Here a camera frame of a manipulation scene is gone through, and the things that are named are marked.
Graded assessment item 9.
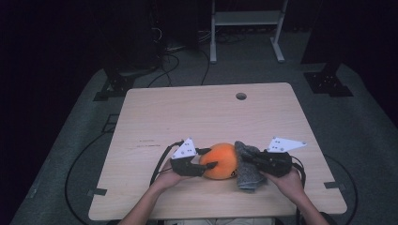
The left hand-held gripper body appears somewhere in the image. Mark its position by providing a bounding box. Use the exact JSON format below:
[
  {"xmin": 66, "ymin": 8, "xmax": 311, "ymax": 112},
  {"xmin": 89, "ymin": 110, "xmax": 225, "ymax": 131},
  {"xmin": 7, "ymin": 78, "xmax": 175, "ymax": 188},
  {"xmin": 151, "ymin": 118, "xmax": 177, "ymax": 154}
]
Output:
[{"xmin": 169, "ymin": 137, "xmax": 208, "ymax": 178}]

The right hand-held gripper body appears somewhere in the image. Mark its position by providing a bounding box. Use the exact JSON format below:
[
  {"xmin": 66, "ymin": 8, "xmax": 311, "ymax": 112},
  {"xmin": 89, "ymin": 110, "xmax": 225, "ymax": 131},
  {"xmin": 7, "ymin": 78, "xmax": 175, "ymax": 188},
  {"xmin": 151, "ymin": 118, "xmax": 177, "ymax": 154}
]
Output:
[{"xmin": 253, "ymin": 136, "xmax": 308, "ymax": 178}]

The orange plush toy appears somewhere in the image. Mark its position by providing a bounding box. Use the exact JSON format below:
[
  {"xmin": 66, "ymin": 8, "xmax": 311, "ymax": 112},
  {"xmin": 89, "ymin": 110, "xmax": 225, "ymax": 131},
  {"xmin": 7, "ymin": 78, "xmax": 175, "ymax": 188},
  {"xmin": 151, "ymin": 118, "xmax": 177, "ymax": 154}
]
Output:
[{"xmin": 198, "ymin": 142, "xmax": 239, "ymax": 181}]

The grey fuzzy cloth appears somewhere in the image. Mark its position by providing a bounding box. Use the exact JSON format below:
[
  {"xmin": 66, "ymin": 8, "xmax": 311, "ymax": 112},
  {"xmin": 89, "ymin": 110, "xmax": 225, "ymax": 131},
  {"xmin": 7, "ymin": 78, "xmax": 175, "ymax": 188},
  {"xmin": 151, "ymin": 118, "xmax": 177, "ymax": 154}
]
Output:
[{"xmin": 233, "ymin": 140, "xmax": 268, "ymax": 193}]

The person's left hand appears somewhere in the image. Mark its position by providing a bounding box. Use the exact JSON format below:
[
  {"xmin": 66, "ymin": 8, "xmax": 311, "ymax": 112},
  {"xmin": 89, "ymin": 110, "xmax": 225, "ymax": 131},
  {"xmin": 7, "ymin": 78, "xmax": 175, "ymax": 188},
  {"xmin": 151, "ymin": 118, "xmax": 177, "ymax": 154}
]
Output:
[{"xmin": 152, "ymin": 158, "xmax": 192, "ymax": 194}]

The person's right hand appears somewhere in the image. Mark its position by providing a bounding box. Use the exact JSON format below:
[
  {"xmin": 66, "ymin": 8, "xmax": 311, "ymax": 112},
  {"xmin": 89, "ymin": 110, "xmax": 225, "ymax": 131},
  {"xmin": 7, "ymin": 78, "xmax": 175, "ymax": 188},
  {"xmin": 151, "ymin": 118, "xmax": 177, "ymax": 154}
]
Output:
[{"xmin": 263, "ymin": 167, "xmax": 307, "ymax": 204}]

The grey tape strip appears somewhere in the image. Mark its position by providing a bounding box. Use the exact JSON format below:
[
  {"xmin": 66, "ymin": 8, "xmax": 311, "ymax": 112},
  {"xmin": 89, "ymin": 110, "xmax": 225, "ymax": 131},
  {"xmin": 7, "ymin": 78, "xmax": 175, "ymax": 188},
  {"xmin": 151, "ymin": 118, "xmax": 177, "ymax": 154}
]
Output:
[
  {"xmin": 86, "ymin": 187, "xmax": 108, "ymax": 198},
  {"xmin": 323, "ymin": 180, "xmax": 347, "ymax": 192}
]

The black stand base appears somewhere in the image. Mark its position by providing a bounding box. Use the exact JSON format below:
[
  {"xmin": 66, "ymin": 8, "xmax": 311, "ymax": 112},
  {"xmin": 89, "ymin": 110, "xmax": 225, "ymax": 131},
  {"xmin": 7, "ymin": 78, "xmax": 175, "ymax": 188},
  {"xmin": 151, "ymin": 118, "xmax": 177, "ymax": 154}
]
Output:
[
  {"xmin": 302, "ymin": 61, "xmax": 355, "ymax": 98},
  {"xmin": 92, "ymin": 73, "xmax": 136, "ymax": 102}
]

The white metal stand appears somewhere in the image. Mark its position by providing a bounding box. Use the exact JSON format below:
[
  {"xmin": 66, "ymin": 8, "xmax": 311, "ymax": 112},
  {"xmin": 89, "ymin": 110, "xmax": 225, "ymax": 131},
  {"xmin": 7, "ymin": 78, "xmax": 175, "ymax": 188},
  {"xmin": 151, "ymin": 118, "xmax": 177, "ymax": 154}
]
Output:
[{"xmin": 209, "ymin": 0, "xmax": 290, "ymax": 65}]

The right hand-held gripper cable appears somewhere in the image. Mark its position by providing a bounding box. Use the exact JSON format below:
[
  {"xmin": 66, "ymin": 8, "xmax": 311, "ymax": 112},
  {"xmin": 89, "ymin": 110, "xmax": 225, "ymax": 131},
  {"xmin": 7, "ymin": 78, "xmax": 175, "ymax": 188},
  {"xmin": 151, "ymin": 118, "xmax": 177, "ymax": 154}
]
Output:
[{"xmin": 289, "ymin": 155, "xmax": 308, "ymax": 225}]

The black floor cable loop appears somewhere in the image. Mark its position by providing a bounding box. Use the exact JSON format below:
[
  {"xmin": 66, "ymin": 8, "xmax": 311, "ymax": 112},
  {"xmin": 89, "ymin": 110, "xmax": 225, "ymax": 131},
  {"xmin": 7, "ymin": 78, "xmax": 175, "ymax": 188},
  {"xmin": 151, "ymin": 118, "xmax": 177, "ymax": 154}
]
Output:
[
  {"xmin": 64, "ymin": 130, "xmax": 111, "ymax": 225},
  {"xmin": 323, "ymin": 154, "xmax": 360, "ymax": 225}
]

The black cables bundle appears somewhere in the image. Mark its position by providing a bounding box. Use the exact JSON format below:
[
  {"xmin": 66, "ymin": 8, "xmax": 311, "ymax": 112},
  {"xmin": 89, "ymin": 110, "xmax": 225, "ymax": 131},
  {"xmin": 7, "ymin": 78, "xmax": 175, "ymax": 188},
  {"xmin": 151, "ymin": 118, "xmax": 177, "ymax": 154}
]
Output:
[{"xmin": 145, "ymin": 26, "xmax": 211, "ymax": 89}]

